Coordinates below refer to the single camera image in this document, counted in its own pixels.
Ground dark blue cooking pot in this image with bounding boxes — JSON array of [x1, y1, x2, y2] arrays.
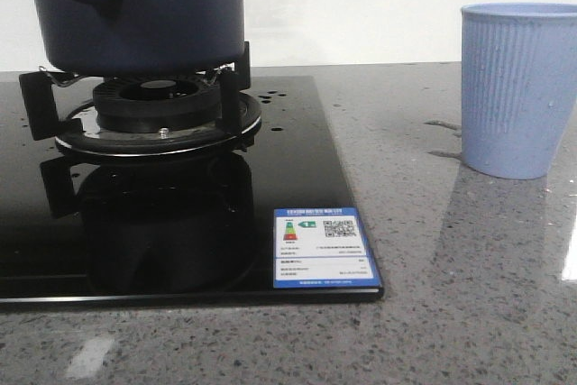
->
[[34, 0, 244, 77]]

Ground light blue ribbed cup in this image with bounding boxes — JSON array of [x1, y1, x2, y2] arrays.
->
[[461, 3, 576, 179]]

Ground black gas burner head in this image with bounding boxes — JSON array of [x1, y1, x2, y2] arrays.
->
[[93, 76, 221, 133]]

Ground black glass gas stove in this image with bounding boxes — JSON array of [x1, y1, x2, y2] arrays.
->
[[1, 76, 384, 311]]

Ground black pot support grate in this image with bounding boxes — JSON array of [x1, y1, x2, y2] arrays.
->
[[19, 48, 261, 160]]

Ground blue energy label sticker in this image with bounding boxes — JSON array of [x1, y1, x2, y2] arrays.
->
[[273, 207, 380, 289]]

